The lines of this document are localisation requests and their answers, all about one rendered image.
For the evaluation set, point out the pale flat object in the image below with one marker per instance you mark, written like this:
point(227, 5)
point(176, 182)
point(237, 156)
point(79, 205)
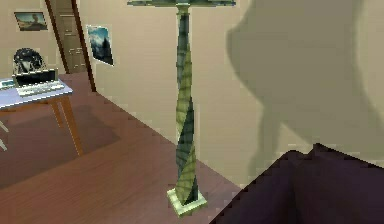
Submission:
point(6, 83)

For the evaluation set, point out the green twisted floor lamp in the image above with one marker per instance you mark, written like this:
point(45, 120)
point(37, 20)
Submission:
point(184, 100)

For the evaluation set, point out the gray laptop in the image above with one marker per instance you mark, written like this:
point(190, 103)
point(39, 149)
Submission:
point(36, 81)

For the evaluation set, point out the blue top wooden table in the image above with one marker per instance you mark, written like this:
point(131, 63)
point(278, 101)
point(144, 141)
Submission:
point(36, 95)

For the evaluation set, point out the dark speckled round object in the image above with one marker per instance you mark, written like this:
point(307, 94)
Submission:
point(28, 60)

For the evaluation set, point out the blue mountain wall picture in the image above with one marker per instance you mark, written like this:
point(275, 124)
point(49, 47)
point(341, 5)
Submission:
point(100, 44)

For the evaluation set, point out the dark purple armchair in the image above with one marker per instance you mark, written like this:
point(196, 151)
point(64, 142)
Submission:
point(320, 186)

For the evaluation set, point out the brown wooden room door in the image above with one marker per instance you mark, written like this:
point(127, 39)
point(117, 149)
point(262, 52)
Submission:
point(71, 36)

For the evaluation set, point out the framed landscape wall picture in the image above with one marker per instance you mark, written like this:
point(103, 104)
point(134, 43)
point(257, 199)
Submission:
point(30, 21)

